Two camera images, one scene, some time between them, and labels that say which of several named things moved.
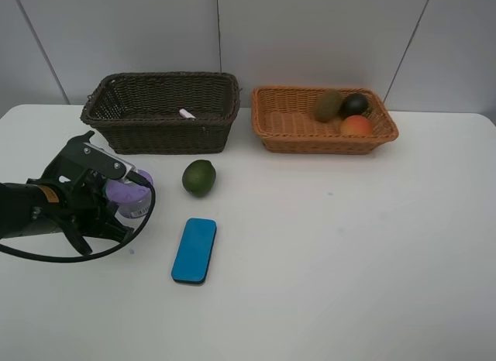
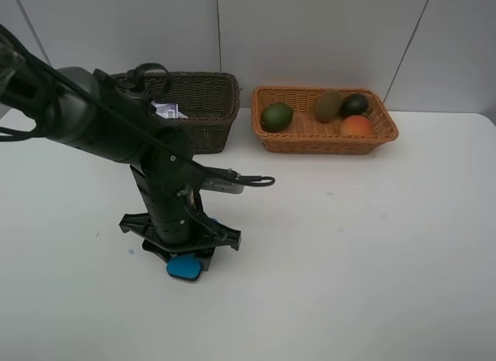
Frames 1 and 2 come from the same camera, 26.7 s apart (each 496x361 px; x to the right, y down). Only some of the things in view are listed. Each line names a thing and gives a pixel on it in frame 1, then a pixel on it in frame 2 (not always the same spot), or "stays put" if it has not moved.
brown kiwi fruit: (328, 104) stays put
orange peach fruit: (358, 126) stays put
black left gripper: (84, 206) to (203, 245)
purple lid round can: (129, 197) to (168, 110)
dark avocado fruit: (352, 104) stays put
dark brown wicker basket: (139, 112) stays put
